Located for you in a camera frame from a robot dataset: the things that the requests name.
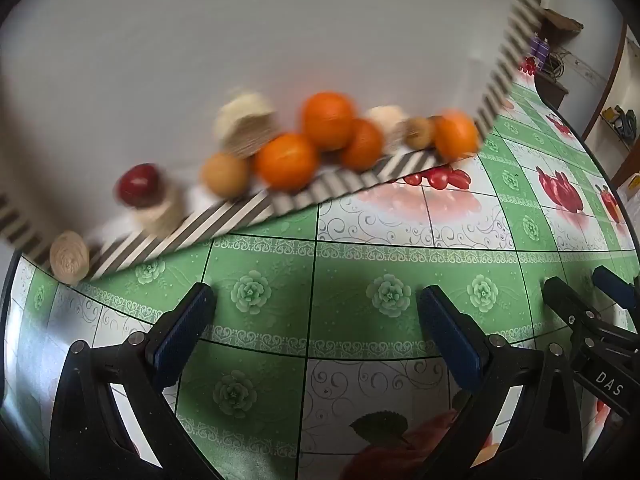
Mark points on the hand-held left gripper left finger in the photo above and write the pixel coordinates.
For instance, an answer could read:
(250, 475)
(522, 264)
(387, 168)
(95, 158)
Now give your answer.
(180, 330)

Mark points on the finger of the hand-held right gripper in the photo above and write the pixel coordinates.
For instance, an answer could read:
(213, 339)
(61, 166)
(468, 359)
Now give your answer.
(567, 302)
(615, 282)

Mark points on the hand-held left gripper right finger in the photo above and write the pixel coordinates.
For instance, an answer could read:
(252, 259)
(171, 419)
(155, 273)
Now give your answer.
(450, 335)

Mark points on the tan ribbed round fruit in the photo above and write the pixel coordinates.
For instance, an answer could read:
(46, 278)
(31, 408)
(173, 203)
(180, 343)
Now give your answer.
(70, 257)

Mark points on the red jujube date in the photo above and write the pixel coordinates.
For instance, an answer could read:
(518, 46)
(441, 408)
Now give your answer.
(137, 185)

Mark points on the white tray with striped rim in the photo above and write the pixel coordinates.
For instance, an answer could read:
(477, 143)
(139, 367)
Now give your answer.
(150, 60)

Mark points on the beige cylindrical rice cake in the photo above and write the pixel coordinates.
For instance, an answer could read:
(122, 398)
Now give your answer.
(245, 125)
(160, 215)
(385, 120)

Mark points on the green floral fruit-print tablecloth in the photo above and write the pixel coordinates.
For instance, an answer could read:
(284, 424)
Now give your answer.
(350, 270)

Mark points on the smooth tan round fruit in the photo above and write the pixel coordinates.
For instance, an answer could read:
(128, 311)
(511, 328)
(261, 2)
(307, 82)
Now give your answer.
(225, 175)

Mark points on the wooden shelf unit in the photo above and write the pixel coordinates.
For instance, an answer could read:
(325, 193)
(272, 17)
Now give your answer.
(611, 87)

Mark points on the orange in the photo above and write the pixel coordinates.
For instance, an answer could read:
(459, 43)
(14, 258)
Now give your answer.
(327, 120)
(455, 132)
(365, 145)
(287, 160)

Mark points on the dark wooden side cabinet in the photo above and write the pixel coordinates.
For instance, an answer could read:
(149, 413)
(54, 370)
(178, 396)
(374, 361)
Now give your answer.
(550, 91)

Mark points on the small brown fruit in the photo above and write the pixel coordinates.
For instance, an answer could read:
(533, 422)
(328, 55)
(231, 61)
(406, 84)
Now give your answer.
(417, 130)

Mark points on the purple bottle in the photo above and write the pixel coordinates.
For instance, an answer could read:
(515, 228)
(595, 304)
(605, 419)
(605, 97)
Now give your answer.
(544, 50)
(536, 48)

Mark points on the brown wall shelf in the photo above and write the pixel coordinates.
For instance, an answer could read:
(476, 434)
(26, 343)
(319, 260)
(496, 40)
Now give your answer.
(562, 20)

